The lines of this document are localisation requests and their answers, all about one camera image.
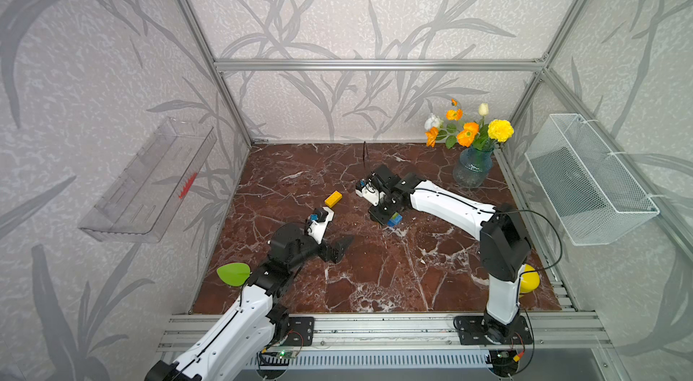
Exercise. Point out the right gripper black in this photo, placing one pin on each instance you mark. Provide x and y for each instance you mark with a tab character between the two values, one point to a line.
377	217

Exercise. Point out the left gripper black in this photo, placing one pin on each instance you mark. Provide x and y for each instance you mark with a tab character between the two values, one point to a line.
336	254

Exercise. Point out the light blue long lego brick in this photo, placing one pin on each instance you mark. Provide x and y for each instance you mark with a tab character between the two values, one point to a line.
395	218

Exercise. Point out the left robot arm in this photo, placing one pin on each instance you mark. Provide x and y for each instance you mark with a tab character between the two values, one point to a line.
257	319

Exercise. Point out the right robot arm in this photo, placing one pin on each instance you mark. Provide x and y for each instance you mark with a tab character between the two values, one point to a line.
504	245

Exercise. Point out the yellow long lego brick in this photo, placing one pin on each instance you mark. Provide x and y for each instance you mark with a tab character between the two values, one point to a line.
333	199

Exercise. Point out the blue glass vase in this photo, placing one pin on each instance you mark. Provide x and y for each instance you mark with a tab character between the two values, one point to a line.
473	167

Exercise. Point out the green plastic leaf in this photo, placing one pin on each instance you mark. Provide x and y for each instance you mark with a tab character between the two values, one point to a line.
234	274

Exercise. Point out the orange yellow flower bouquet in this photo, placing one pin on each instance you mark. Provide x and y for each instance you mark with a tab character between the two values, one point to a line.
451	130

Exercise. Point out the left circuit board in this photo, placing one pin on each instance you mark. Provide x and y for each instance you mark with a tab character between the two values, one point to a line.
278	358

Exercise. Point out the circuit board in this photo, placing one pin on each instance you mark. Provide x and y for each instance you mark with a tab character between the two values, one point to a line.
278	358
503	363

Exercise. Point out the red object in tray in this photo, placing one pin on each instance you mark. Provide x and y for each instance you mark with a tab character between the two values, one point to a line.
188	183

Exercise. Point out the yellow bottle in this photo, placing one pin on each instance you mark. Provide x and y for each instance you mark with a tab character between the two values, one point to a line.
530	279

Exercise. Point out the clear plastic tray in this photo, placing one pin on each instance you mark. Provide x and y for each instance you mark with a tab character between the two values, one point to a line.
141	204

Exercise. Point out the right circuit board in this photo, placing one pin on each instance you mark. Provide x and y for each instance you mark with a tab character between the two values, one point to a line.
503	363

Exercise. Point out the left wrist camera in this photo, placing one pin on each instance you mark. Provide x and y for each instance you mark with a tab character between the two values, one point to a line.
317	223

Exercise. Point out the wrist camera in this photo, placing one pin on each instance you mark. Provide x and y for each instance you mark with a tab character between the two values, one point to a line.
317	223
367	190

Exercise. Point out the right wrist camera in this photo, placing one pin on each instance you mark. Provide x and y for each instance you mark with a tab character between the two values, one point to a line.
367	190

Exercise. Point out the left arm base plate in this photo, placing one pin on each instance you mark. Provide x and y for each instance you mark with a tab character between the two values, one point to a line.
297	331

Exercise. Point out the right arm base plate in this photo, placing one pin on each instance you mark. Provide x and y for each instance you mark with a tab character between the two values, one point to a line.
485	330

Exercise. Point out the aluminium frame crossbar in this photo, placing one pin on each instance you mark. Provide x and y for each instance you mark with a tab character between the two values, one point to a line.
379	65

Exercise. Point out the white wire basket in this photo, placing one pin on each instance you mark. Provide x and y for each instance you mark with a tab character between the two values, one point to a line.
595	196

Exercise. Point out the aluminium front rail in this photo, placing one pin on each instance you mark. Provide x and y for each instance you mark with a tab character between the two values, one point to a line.
551	330

